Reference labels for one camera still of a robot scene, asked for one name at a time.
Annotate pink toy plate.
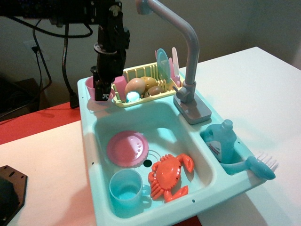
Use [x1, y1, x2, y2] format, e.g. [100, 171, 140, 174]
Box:
[106, 130, 149, 168]

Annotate pink toy cup with handle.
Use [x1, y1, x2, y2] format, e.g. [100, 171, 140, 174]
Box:
[85, 76, 115, 101]

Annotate teal ball toy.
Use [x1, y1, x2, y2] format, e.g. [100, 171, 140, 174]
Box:
[126, 91, 140, 103]

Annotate orange toy crab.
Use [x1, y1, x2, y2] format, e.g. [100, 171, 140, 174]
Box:
[148, 153, 194, 202]

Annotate beige toy egg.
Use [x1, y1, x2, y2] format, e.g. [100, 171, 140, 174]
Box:
[125, 78, 145, 95]

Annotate brown toy kiwi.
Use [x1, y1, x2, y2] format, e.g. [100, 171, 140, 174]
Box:
[143, 86, 164, 98]

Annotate blue dish soap bottle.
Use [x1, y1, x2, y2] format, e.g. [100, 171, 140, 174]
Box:
[200, 119, 237, 164]

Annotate pink plate in rack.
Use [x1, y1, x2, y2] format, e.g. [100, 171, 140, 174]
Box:
[169, 47, 179, 78]

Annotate white wall outlet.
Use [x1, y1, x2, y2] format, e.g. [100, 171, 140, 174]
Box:
[23, 39, 50, 63]

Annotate toy potato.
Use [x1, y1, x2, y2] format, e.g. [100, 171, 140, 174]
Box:
[141, 76, 158, 91]

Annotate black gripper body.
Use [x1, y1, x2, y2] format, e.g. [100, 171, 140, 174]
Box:
[94, 9, 130, 82]

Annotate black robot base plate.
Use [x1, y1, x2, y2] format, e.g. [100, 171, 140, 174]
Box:
[0, 165, 28, 226]

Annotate yellow dish drying rack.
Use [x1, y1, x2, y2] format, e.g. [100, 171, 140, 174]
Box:
[112, 63, 184, 108]

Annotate pink tumbler in rack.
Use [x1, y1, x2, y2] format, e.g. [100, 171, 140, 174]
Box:
[113, 76, 127, 101]

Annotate blue toy cup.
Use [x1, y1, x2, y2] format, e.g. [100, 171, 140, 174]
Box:
[109, 169, 151, 208]

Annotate teal toy sink unit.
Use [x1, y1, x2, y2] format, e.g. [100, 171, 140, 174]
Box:
[78, 79, 263, 226]

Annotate black power cable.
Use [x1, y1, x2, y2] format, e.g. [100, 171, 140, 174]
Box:
[32, 18, 53, 94]

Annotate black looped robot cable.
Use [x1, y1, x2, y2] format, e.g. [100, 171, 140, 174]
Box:
[9, 16, 93, 38]

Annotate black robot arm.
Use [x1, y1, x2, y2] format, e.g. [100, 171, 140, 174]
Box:
[0, 0, 130, 101]

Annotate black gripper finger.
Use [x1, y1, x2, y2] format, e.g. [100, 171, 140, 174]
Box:
[101, 82, 111, 101]
[93, 72, 103, 101]

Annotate grey toy faucet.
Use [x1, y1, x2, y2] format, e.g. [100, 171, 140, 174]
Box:
[135, 0, 212, 125]

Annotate blue dish brush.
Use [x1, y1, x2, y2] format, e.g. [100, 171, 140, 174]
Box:
[220, 153, 278, 180]

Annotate teal plate in rack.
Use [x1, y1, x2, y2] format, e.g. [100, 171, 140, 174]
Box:
[157, 48, 171, 83]

